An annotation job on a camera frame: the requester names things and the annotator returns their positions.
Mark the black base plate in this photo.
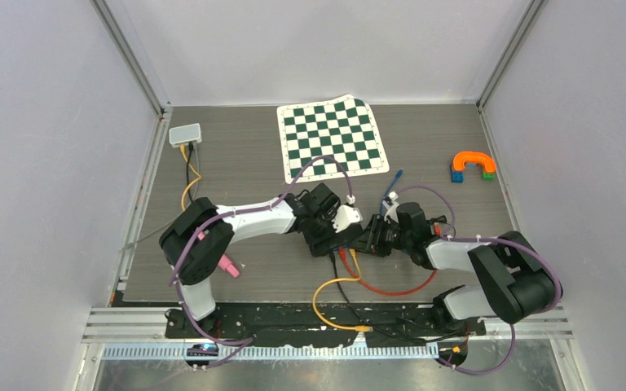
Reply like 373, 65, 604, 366
164, 301, 487, 349

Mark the yellow ethernet cable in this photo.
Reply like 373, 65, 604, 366
311, 248, 373, 333

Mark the short black cable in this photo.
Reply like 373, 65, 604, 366
185, 142, 200, 204

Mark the black power cord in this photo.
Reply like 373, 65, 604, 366
431, 215, 455, 239

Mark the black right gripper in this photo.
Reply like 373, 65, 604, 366
350, 213, 413, 257

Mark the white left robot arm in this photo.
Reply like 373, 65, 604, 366
158, 183, 342, 337

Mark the black network switch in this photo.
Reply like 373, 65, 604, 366
309, 223, 364, 257

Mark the blue toy block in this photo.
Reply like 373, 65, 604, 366
450, 165, 464, 183

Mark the small white grey hub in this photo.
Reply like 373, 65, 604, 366
169, 123, 202, 148

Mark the orange arch toy block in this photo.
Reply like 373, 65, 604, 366
451, 151, 497, 174

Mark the green white chessboard mat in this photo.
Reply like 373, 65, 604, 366
276, 94, 390, 184

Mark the pink marker pen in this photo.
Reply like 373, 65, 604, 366
218, 253, 240, 279

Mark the blue ethernet cable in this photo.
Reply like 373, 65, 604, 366
378, 169, 405, 217

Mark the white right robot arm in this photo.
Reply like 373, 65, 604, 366
351, 202, 562, 335

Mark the black ethernet cable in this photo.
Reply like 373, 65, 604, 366
328, 252, 439, 342

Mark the red ethernet cable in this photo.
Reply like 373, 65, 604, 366
337, 247, 439, 297

